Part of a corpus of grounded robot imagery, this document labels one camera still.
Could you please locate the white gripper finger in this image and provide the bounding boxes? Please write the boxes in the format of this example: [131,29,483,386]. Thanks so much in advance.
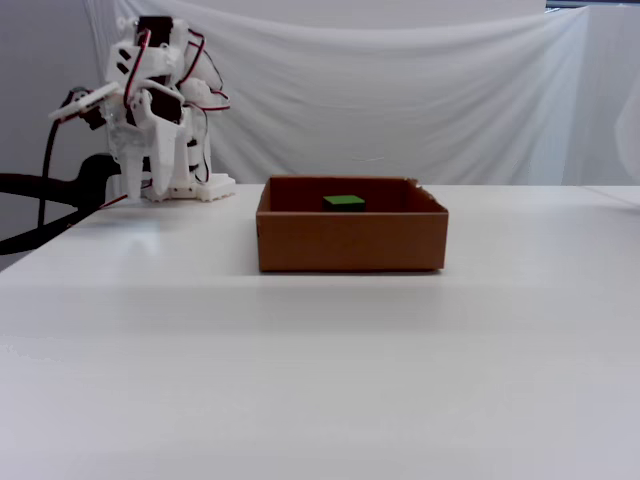
[148,118,189,198]
[115,147,147,202]

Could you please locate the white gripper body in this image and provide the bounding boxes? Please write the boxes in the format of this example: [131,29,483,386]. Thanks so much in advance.
[107,87,189,152]

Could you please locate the green cube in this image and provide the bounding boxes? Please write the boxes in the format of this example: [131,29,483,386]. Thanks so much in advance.
[321,194,367,211]

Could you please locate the brown cardboard box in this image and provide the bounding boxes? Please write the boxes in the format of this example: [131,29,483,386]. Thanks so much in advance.
[255,175,450,274]

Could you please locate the black clamp with red trigger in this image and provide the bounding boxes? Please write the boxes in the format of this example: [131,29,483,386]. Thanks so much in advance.
[0,153,124,256]

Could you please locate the white cloth backdrop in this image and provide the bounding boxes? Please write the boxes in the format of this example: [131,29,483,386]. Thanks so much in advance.
[82,0,640,187]

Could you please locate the red power cable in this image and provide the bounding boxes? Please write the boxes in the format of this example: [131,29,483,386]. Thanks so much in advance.
[64,192,130,229]

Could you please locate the thin servo wire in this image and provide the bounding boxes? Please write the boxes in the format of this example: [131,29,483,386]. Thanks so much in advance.
[122,28,152,109]
[179,28,232,114]

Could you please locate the wrist camera on white plate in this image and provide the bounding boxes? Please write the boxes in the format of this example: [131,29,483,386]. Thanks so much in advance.
[48,84,122,132]

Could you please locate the black camera cable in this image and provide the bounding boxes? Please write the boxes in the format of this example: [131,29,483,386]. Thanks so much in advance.
[37,119,64,231]

